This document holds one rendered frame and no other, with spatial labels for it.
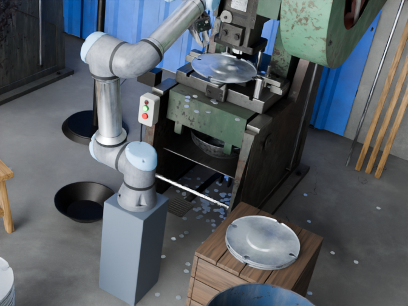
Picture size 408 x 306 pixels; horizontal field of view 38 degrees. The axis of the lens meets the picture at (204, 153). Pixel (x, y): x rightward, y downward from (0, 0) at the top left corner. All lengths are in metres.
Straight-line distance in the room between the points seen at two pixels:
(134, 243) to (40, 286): 0.49
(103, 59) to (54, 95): 2.01
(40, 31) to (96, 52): 1.97
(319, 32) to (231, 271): 0.91
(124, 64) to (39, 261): 1.10
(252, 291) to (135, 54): 0.86
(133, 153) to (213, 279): 0.57
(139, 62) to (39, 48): 2.13
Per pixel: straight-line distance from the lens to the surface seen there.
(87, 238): 2.81
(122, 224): 2.29
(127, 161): 2.17
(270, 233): 2.38
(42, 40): 4.02
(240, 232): 2.36
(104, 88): 2.06
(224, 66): 2.65
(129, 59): 1.93
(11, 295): 2.15
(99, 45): 1.99
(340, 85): 3.85
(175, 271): 2.69
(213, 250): 2.29
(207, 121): 2.65
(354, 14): 2.62
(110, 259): 2.44
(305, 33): 2.20
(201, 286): 2.36
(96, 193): 3.03
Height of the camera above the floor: 1.85
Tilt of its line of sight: 32 degrees down
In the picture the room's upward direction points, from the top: 9 degrees clockwise
